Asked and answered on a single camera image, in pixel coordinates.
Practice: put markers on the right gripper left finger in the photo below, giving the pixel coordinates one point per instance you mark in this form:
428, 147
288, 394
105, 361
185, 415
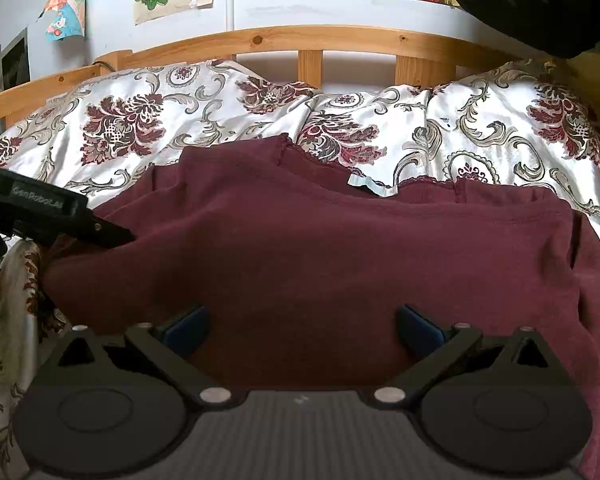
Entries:
169, 346

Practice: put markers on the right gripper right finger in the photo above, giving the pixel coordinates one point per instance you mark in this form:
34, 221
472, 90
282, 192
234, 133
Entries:
433, 352

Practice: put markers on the maroon knit garment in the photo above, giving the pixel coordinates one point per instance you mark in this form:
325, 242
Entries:
302, 274

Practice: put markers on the anime poster left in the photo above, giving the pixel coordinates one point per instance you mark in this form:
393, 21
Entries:
69, 20

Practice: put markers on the floral white bedspread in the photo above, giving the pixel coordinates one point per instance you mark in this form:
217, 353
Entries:
518, 124

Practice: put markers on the wooden bed frame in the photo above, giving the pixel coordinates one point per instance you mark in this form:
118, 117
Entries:
421, 59

